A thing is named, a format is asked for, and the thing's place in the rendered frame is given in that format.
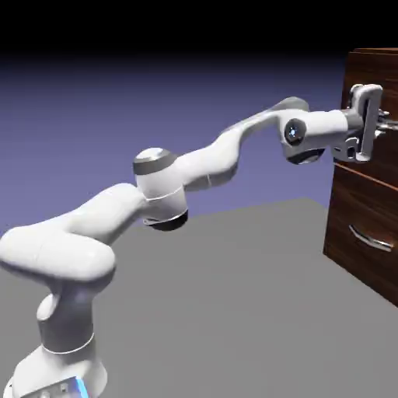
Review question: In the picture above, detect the dark wood cabinet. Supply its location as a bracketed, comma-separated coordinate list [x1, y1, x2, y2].
[323, 47, 398, 308]

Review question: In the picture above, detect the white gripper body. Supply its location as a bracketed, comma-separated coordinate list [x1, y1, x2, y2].
[349, 82, 384, 163]

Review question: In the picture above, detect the dark wood drawer front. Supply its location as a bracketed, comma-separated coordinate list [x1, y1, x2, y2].
[323, 162, 398, 308]
[333, 51, 398, 190]

